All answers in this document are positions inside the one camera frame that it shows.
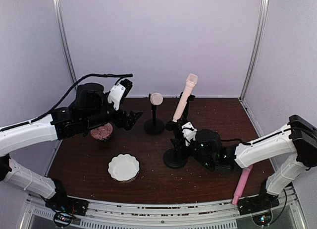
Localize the beige microphone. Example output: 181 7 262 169
150 93 163 106
172 73 198 122

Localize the pink microphone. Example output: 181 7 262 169
232 165 253 205

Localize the left aluminium frame post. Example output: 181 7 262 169
53 0 77 83

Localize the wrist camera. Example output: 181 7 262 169
107 79 133 111
181 121 197 147

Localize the circuit board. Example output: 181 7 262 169
53 212 76 228
252 212 272 227

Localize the left circuit board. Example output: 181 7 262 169
53 212 76 228

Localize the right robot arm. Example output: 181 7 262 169
181 115 317 204

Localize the aluminium frame post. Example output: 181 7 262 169
53 0 77 83
239 0 269 102

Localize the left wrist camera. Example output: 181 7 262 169
107 79 133 111

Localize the tall black mic stand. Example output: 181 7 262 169
163 118 188 169
178 95 196 125

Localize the short black mic stand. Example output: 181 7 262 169
144 94 165 135

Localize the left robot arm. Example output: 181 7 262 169
0 79 142 207

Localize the white scalloped dish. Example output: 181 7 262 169
107 154 140 183

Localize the right circuit board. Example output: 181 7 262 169
252 212 272 227

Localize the right aluminium frame post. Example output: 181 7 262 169
239 0 269 102

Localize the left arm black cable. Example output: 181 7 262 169
0 73 134 132

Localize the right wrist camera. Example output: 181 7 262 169
181 121 197 147

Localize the red patterned bowl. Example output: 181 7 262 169
90 123 113 141

